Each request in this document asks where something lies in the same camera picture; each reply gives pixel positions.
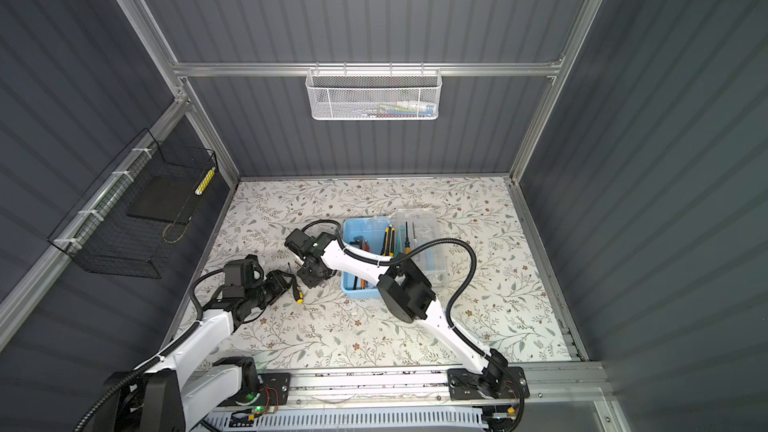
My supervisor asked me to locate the yellow black utility knife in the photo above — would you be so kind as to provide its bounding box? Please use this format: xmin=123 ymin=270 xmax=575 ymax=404
xmin=383 ymin=225 xmax=396 ymax=257

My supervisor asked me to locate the blue plastic tool box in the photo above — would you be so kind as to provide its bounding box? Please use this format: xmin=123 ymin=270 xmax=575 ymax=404
xmin=342 ymin=208 xmax=449 ymax=291

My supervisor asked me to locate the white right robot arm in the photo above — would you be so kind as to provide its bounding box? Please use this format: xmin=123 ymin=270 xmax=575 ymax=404
xmin=284 ymin=229 xmax=509 ymax=398

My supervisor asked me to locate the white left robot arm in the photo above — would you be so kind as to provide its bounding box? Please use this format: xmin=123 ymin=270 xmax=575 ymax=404
xmin=75 ymin=254 xmax=290 ymax=431

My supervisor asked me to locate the yellow marker in basket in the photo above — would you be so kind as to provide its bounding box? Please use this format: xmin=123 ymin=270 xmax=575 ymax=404
xmin=194 ymin=166 xmax=217 ymax=196

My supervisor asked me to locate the black wire basket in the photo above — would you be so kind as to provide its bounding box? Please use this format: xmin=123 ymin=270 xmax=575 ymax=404
xmin=48 ymin=133 xmax=218 ymax=279

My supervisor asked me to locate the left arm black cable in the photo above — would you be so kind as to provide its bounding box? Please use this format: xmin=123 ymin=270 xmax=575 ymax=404
xmin=71 ymin=268 xmax=265 ymax=432

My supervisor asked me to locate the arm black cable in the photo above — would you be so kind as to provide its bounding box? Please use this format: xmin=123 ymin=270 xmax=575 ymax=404
xmin=71 ymin=268 xmax=265 ymax=432
xmin=299 ymin=218 xmax=527 ymax=432

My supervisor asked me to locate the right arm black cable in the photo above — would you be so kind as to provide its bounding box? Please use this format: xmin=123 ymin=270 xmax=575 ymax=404
xmin=299 ymin=218 xmax=527 ymax=432

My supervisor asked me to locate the white wire mesh basket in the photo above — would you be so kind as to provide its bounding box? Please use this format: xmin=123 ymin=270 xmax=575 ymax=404
xmin=305 ymin=71 xmax=443 ymax=121

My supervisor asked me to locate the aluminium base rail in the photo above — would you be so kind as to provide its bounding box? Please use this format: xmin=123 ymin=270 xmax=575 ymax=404
xmin=113 ymin=362 xmax=619 ymax=432

